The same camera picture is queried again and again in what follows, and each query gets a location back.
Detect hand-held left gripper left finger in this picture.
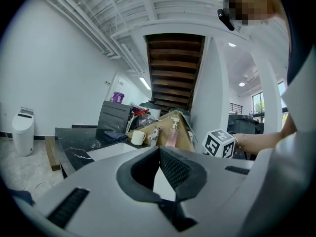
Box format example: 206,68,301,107
14,146,179,237

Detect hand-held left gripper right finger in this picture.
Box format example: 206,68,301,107
159,147,255,237

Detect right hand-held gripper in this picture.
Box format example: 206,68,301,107
201,128,236,159

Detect pink pump bottle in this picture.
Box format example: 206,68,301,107
164,117,180,148

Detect person's right forearm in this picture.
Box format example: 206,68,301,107
233,123,297,156

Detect gold bangle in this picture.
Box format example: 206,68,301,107
233,133,247,150

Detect white sink basin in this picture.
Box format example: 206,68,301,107
86,142,139,161

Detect cardboard box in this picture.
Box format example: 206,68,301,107
125,110,196,153

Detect black metal railing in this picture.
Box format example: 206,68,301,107
229,102,244,115

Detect white grey-lidded appliance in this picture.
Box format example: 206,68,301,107
139,101,162,119
177,108,192,123

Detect black marble vanity counter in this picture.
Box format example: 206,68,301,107
54,127,149,178

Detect navy cloth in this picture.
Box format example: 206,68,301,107
104,130,129,141

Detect large window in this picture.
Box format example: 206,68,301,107
252,81,287,123

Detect cream cup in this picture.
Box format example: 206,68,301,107
131,130,147,146

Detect wooden planks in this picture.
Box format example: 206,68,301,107
44,136,61,172

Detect black oven appliance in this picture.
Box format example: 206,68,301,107
97,100,134,134

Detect red ribbon item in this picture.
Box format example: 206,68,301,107
132,106,150,116

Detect wooden staircase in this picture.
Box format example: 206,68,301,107
145,33,206,114

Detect purple container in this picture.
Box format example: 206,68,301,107
110,91,125,104

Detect ceiling tube lamp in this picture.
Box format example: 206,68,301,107
138,77,152,91

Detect white toilet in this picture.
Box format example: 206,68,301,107
11,107,35,157

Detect white door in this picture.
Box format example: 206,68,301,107
115,72,132,101

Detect person's dark top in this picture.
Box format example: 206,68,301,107
286,0,316,85

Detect person's head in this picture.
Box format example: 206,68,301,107
222,0,279,26

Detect white floor cable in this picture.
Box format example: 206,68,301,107
22,166,58,193

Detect black head-mounted camera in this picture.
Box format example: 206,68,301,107
217,8,236,32

